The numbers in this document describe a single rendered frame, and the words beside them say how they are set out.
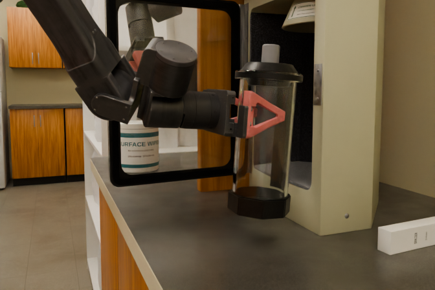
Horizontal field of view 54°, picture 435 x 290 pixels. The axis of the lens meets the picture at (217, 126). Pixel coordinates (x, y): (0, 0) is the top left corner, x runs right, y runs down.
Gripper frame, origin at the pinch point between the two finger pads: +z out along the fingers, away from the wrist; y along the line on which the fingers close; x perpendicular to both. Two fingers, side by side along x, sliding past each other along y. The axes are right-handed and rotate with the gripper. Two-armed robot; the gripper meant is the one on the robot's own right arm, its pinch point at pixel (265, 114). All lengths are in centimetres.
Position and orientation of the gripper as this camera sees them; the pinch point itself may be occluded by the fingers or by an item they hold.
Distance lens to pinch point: 69.9
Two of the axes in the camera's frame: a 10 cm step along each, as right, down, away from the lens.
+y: -3.8, -0.9, 9.2
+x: -0.7, 9.9, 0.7
